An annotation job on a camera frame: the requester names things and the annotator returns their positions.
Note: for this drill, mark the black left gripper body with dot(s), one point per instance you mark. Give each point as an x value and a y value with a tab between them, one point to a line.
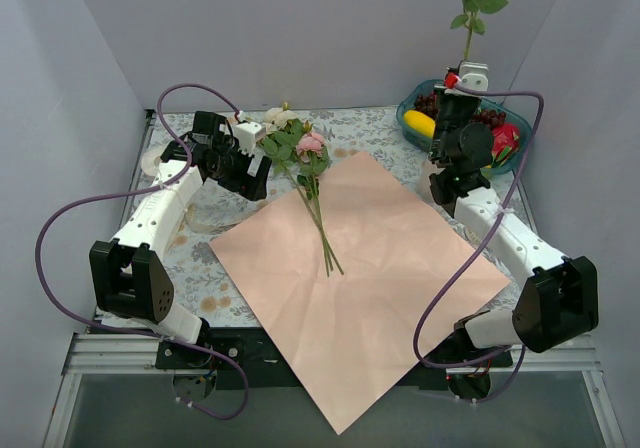
252	179

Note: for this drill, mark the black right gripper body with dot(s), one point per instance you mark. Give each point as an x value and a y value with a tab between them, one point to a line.
455	104

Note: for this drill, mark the white flower stem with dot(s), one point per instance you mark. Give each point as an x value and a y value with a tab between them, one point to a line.
284	128

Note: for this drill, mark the cream ribbon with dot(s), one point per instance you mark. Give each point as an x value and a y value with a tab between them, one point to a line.
197	226

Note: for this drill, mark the single pink flower stem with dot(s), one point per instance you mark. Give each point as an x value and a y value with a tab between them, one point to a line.
313	159

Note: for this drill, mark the pink wrapping paper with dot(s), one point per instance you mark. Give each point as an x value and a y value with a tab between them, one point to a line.
351	305

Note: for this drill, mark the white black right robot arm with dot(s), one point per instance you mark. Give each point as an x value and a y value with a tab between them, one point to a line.
559	295

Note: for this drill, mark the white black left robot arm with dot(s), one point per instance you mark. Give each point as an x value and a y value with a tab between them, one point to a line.
129	278

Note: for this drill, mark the white ribbed vase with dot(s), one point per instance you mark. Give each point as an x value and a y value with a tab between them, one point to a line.
423	187

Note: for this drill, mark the yellow mango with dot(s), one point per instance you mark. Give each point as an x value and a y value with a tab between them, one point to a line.
420	123

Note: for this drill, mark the floral patterned table mat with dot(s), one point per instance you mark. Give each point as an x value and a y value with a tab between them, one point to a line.
200	282

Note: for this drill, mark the pink dragon fruit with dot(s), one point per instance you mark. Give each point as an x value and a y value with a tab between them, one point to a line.
506	143

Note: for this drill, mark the dark purple grapes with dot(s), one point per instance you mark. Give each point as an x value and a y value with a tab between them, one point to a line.
428	105

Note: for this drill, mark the teal plastic fruit basket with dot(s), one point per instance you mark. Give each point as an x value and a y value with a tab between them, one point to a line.
422	141

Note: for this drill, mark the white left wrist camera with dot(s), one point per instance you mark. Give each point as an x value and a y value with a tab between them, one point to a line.
248	134

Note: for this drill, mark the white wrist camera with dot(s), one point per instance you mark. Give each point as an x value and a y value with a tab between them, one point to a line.
248	134
470	75

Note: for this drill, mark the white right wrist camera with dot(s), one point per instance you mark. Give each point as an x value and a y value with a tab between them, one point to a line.
470	75

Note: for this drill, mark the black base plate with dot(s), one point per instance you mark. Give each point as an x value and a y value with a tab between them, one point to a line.
196	374

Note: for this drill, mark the aluminium frame rail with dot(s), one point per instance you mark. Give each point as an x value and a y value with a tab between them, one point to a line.
114	396

